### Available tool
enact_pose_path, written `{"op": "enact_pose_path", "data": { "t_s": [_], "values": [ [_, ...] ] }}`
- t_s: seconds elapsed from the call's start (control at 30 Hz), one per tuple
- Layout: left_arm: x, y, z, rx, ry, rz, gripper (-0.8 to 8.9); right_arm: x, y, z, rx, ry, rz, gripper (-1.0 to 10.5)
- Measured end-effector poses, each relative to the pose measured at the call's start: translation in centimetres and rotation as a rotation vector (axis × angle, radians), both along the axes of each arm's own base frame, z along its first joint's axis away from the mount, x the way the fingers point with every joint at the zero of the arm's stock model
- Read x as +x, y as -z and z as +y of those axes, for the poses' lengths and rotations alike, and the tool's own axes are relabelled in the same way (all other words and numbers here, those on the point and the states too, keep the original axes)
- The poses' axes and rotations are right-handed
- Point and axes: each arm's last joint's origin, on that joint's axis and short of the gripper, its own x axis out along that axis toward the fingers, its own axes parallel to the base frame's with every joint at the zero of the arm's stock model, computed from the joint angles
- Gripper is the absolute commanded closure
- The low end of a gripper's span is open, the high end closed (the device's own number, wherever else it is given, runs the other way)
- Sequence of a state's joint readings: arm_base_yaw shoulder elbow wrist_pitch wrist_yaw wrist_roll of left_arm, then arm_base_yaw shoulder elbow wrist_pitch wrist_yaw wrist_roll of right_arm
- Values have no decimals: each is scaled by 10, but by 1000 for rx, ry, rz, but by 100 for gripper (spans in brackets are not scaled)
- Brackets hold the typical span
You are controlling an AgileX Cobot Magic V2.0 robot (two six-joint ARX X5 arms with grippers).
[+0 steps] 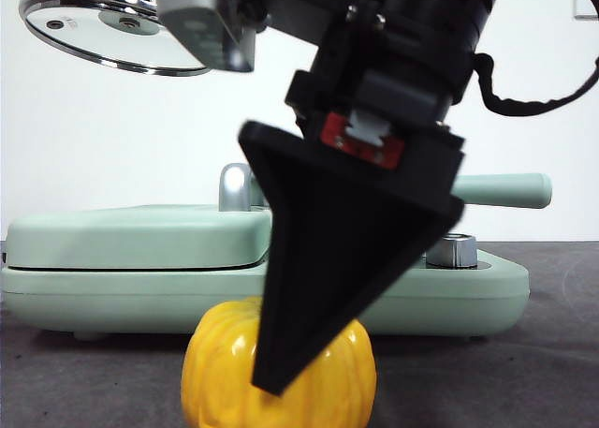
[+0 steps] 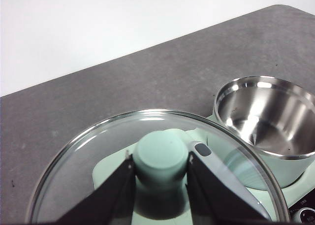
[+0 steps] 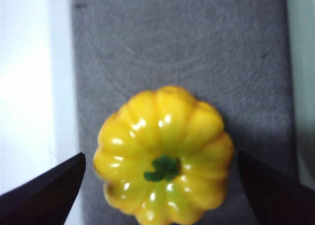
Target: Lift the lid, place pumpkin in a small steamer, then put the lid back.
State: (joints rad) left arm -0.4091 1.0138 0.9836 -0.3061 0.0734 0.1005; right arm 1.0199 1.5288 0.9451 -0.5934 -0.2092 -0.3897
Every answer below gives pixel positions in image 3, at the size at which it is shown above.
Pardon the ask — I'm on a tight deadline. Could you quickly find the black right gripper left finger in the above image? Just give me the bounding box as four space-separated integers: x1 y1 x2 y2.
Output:
0 153 86 225

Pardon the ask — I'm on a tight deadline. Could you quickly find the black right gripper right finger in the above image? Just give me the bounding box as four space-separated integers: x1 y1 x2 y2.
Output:
237 150 315 225

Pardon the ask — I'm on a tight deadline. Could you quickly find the yellow toy pumpkin green stem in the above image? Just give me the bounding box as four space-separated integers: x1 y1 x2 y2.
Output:
93 85 235 225

